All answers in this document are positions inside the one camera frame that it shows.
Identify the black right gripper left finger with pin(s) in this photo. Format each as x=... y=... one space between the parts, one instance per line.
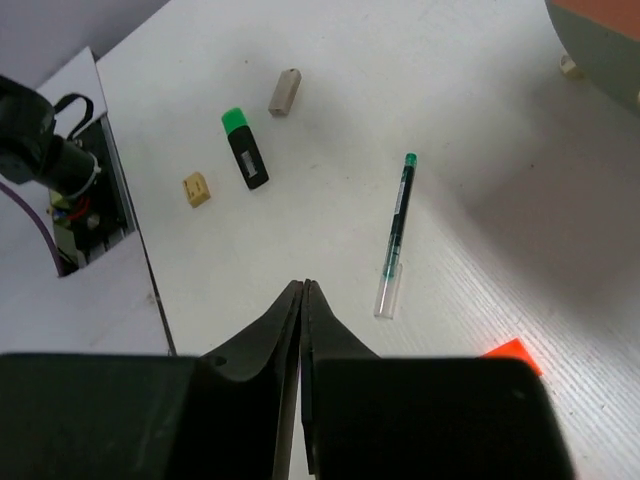
x=221 y=415

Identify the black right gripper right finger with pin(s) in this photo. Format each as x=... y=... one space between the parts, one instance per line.
x=370 y=417

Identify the green gel pen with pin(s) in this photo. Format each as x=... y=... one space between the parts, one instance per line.
x=387 y=294

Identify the cream round drawer container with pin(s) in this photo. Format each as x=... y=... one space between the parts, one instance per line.
x=601 y=43

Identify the orange highlighter marker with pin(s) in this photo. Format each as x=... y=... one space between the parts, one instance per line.
x=515 y=349

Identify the small tan eraser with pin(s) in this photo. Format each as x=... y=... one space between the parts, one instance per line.
x=196 y=189

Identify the green highlighter marker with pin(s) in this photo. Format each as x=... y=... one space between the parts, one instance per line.
x=244 y=148

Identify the grey white eraser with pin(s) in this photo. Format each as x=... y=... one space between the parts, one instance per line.
x=285 y=92

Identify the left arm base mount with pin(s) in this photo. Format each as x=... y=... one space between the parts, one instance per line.
x=86 y=227

